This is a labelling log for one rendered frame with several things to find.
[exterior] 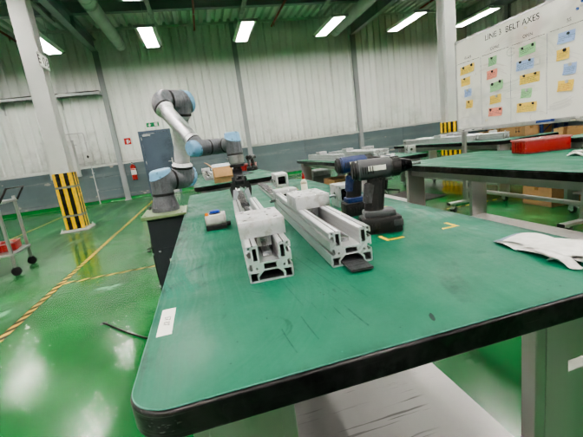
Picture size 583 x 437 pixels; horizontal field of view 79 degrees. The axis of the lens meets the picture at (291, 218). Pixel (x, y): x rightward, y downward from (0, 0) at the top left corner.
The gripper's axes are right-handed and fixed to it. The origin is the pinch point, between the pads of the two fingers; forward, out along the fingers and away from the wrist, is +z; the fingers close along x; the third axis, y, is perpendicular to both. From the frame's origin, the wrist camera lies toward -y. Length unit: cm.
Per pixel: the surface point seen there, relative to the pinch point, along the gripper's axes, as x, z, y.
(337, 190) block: -38.6, -4.6, -31.0
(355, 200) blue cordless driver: -38, -3, -52
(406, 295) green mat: -21, 3, -119
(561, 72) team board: -279, -55, 86
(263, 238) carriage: 0, -5, -90
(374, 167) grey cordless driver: -35, -17, -79
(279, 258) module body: -2, -2, -99
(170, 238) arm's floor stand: 41.1, 15.4, 23.6
